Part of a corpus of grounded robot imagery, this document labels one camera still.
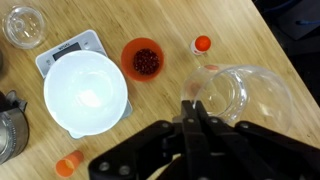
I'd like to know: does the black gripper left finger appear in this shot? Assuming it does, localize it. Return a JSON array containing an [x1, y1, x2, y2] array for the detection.
[[88, 100, 210, 180]]

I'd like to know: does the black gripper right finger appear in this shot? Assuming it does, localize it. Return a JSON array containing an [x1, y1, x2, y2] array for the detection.
[[195, 101, 320, 180]]

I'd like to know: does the clear glass cup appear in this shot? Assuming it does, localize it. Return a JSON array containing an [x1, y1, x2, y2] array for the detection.
[[181, 64, 293, 133]]

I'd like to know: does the orange plastic cup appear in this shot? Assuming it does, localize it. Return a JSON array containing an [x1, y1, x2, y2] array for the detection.
[[121, 38, 164, 82]]

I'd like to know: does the small orange tube cup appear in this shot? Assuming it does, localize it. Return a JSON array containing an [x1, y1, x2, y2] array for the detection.
[[55, 150, 84, 178]]

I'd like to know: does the white bowl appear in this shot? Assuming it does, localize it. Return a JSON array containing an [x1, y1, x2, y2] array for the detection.
[[43, 49, 129, 137]]

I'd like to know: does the small orange-capped bottle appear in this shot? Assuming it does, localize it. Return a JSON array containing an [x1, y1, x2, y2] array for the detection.
[[190, 35, 211, 55]]

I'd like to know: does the white kitchen scale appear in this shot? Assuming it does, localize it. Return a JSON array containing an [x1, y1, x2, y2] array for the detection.
[[35, 29, 134, 140]]

